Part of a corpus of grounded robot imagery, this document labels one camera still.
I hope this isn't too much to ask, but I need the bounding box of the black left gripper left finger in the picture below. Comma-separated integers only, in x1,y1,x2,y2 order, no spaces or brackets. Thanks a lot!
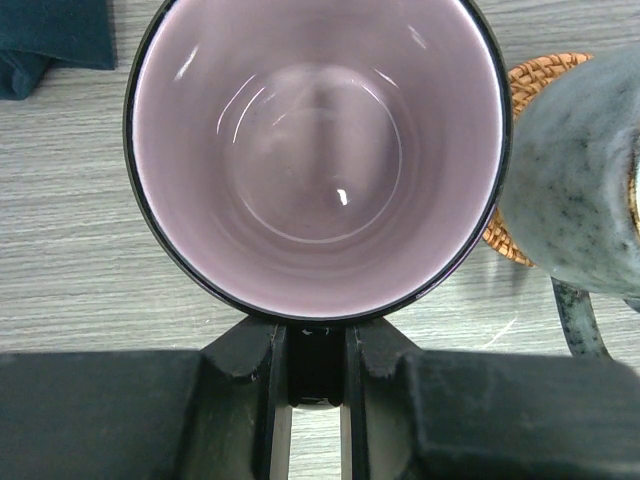
1,318,291,479

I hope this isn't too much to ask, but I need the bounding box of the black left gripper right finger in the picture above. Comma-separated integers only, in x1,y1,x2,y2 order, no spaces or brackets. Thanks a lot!
341,319,639,479

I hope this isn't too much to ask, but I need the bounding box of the mauve ceramic mug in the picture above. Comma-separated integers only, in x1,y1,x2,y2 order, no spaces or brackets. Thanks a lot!
123,1,512,340

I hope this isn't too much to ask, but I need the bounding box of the grey ceramic mug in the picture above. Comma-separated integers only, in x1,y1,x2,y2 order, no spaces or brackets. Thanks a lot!
499,44,639,358

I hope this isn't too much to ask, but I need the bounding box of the woven rattan coaster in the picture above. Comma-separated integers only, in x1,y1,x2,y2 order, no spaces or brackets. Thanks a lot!
483,52,593,267

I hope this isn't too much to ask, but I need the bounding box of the dark blue folded cloth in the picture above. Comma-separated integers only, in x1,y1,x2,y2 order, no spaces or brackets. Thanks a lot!
1,0,116,101

